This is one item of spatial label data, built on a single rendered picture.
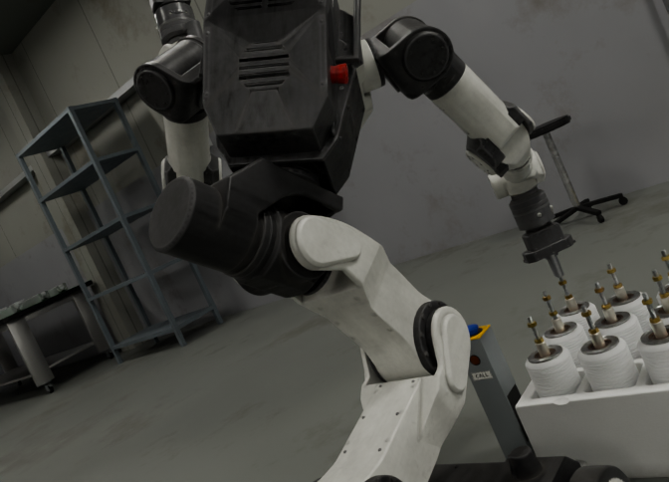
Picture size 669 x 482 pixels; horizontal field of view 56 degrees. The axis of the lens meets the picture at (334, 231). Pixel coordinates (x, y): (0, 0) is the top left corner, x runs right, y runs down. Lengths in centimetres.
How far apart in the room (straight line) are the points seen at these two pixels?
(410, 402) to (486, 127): 52
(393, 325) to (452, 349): 12
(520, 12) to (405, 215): 159
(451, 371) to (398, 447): 16
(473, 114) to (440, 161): 317
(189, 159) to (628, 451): 104
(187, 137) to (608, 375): 95
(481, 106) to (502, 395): 68
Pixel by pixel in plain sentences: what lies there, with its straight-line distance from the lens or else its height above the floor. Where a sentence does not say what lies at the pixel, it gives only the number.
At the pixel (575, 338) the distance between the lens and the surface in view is 150.
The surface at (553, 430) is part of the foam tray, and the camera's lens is 144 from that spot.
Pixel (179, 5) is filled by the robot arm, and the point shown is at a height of 127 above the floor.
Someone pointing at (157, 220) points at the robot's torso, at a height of 83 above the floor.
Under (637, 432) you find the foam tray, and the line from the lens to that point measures 138.
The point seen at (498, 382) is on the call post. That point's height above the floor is 20.
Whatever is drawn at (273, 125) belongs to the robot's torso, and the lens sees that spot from 96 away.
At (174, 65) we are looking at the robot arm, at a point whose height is 108.
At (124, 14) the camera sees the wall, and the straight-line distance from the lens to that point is 625.
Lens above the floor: 77
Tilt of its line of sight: 4 degrees down
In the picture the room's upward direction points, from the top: 25 degrees counter-clockwise
